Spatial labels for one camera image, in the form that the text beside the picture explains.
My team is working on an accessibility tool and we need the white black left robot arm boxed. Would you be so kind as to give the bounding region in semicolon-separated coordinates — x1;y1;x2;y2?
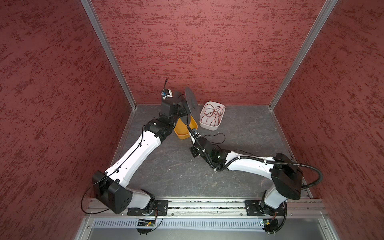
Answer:
92;100;190;214

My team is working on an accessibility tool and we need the small circuit board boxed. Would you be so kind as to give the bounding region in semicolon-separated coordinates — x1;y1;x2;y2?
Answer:
136;219;157;234
263;219;280;234

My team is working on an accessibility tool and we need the grey perforated cable spool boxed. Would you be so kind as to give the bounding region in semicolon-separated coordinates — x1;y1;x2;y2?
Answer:
181;87;201;125

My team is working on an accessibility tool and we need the left small circuit board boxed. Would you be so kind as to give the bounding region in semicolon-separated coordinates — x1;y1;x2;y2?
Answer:
136;219;157;234

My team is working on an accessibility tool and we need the aluminium corner post right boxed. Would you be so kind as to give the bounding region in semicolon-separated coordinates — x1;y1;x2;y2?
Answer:
269;0;338;112

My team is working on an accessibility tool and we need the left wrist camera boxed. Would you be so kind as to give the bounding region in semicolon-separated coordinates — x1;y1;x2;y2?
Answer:
162;89;173;100

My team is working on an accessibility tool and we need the yellow plastic tray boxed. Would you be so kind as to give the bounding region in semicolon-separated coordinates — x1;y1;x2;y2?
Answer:
174;117;198;140

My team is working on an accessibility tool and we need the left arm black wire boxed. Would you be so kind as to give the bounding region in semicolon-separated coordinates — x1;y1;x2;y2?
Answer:
80;78;169;216

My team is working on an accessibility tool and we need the red thin cable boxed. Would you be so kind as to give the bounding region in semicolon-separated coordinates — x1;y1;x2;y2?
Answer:
201;104;225;127

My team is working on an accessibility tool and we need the white plastic tray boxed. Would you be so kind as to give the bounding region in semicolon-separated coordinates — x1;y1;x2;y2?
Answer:
199;101;226;131

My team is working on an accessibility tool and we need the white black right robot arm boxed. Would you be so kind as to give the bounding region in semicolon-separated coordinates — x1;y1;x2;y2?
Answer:
191;138;303;215

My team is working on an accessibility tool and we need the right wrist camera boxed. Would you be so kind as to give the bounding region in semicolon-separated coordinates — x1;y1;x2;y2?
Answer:
187;125;201;147

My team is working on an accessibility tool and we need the aluminium corner post left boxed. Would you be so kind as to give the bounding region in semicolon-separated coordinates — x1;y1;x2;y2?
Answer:
81;0;137;111

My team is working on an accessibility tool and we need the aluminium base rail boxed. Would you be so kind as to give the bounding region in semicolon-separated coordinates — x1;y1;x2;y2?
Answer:
85;197;326;218

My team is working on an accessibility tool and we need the right small circuit board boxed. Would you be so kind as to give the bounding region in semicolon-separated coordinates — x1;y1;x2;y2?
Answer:
263;219;280;234

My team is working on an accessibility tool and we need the aluminium corner post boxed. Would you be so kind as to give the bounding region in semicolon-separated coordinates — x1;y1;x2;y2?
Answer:
269;0;338;112
81;0;137;111

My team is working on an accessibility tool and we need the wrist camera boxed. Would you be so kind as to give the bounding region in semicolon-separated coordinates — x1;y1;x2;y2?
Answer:
162;89;173;100
187;125;201;147

